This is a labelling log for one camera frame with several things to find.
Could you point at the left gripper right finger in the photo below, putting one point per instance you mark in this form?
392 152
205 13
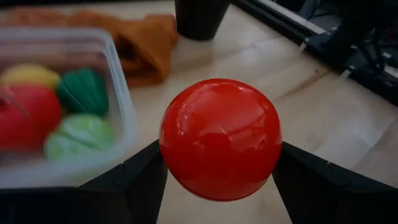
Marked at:
326 196

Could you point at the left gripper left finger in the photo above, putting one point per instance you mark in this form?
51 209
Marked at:
124 199

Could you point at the light green toy fruit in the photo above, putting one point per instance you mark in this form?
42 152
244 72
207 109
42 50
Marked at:
81 137

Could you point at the red toy tomato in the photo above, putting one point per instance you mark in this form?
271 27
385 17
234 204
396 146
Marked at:
28 118
220 140

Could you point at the dark green toy pepper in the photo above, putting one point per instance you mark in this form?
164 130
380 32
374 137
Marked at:
84 91

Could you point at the yellow toy lemon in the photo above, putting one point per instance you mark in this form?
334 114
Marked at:
28 74

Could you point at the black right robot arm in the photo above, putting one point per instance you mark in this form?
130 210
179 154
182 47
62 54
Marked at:
357 31

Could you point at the clear plastic tupperware container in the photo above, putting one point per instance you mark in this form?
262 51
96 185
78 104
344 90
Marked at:
121 102

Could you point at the orange cloth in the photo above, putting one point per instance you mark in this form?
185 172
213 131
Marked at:
149 46

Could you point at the black plant pot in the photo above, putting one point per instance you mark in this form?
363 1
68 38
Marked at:
202 18

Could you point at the black aluminium table frame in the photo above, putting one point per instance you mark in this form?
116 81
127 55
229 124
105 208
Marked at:
273 23

